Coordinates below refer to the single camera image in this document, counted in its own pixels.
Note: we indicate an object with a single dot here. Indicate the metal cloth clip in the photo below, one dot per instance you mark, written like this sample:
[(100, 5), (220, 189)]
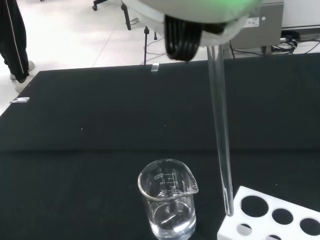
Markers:
[(20, 100)]

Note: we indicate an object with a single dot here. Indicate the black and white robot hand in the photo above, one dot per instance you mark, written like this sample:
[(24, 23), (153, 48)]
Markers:
[(200, 15)]

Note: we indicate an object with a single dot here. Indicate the black bench cloth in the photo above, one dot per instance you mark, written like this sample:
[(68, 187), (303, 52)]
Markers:
[(100, 120)]

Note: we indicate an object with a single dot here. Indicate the black tripod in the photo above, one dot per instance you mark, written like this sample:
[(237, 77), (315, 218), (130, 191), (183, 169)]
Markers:
[(145, 45)]

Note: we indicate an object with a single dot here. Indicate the person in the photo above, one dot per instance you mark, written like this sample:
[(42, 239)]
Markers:
[(15, 50)]

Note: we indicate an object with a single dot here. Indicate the clear glass beaker with water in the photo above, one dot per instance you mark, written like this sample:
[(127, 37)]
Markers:
[(172, 217)]

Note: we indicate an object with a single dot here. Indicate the white test tube rack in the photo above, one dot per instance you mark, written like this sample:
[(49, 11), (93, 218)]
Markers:
[(270, 200)]

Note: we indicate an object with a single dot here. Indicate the black office chair base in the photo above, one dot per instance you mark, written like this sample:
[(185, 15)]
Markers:
[(98, 4)]

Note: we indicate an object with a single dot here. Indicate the grey equipment cabinet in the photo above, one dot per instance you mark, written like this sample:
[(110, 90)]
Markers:
[(270, 15)]

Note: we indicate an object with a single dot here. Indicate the clear cloth clip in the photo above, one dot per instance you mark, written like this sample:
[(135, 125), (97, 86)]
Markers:
[(155, 67)]

